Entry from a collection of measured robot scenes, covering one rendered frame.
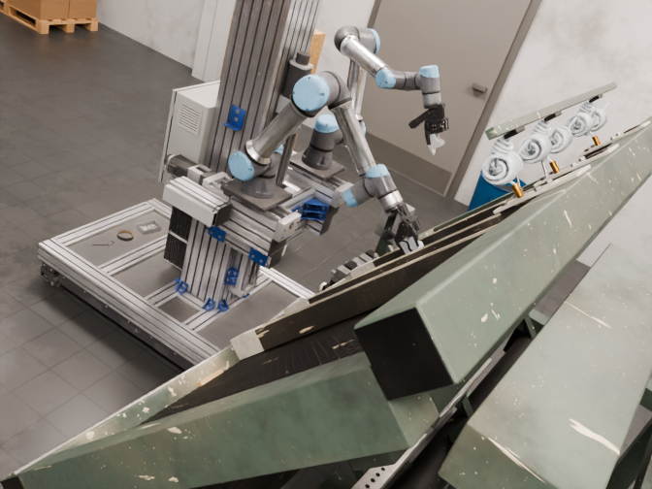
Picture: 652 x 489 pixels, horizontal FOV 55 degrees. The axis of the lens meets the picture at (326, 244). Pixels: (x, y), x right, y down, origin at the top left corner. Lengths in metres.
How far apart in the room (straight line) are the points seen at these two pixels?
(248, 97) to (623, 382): 2.12
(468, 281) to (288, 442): 0.33
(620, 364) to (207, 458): 0.62
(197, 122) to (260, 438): 2.10
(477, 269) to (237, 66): 2.07
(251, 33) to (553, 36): 3.28
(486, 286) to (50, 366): 2.60
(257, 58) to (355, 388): 2.06
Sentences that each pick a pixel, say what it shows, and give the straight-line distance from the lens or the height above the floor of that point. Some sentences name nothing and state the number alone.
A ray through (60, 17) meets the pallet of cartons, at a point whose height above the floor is 0.14.
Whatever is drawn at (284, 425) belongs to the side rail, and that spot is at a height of 1.61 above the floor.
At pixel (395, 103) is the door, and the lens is 5.90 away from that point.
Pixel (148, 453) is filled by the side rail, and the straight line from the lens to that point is 1.18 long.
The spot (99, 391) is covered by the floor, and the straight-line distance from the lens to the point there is 3.09.
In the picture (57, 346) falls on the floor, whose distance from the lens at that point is 3.29.
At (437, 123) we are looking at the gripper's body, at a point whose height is 1.49.
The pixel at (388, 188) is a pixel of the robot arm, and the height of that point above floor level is 1.38.
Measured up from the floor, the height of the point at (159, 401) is 0.89.
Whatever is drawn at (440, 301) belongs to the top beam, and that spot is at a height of 1.89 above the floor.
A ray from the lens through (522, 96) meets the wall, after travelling 5.59.
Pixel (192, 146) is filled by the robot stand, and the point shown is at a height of 1.03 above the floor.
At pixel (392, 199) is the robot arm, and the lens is 2.19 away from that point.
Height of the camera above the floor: 2.26
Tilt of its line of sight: 30 degrees down
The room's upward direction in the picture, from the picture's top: 19 degrees clockwise
